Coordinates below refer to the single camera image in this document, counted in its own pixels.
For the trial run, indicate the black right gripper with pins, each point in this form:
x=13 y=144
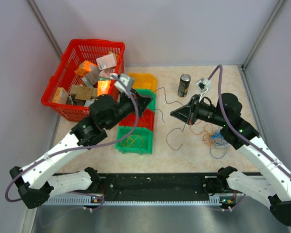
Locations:
x=188 y=113

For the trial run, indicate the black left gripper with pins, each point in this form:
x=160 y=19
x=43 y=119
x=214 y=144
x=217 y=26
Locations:
x=142 y=102

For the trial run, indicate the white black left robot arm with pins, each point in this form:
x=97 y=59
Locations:
x=38 y=181

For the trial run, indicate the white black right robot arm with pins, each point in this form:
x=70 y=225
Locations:
x=274 y=191

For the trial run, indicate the green plastic bin upper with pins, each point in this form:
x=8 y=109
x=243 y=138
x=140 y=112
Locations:
x=147 y=92

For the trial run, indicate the green plastic bin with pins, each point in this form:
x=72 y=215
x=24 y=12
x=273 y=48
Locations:
x=139 y=142
x=147 y=92

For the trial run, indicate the yellow plastic bin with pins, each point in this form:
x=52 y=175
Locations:
x=144 y=81

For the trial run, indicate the red plastic bin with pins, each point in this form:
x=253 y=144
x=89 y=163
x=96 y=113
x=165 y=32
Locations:
x=145 y=121

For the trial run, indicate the bright orange box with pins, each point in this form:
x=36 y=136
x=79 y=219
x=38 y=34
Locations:
x=103 y=87

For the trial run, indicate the dark drink can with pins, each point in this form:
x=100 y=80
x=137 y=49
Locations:
x=184 y=83

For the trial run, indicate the green plastic bin lower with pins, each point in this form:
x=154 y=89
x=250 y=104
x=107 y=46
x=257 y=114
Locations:
x=139 y=142

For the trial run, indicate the brown cardboard box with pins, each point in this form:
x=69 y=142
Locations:
x=83 y=92

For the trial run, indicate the pink white box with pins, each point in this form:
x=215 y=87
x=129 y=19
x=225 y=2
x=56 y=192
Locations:
x=107 y=61

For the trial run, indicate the yellow box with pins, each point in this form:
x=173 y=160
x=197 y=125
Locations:
x=61 y=96

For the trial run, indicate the red plastic basket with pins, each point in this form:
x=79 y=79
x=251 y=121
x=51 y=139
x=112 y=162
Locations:
x=78 y=51

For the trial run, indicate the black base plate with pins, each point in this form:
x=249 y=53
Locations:
x=160 y=186

